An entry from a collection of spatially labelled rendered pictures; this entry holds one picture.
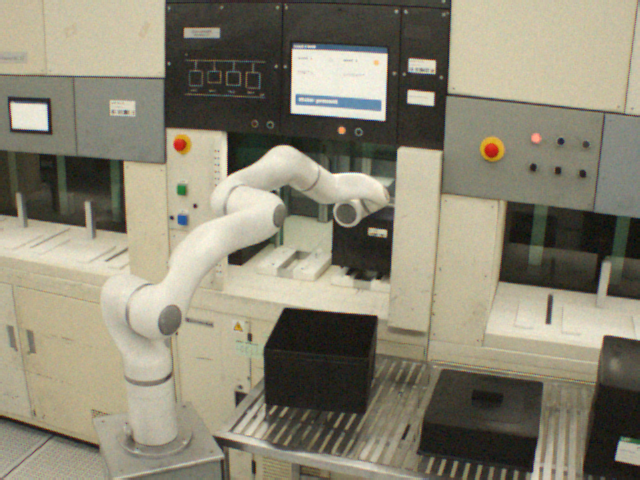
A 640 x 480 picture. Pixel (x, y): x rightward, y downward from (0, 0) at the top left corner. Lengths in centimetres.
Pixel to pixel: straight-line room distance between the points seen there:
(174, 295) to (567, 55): 118
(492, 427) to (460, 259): 58
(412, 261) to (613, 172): 63
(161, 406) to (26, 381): 148
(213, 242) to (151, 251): 78
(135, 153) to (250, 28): 58
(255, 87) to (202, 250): 64
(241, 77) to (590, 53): 101
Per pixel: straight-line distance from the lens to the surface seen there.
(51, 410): 315
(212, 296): 243
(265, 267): 254
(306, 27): 211
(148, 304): 160
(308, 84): 212
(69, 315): 283
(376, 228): 236
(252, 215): 175
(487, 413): 181
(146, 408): 176
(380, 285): 242
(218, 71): 223
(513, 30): 200
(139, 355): 171
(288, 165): 188
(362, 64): 206
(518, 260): 258
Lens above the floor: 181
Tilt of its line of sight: 19 degrees down
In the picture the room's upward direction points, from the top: 2 degrees clockwise
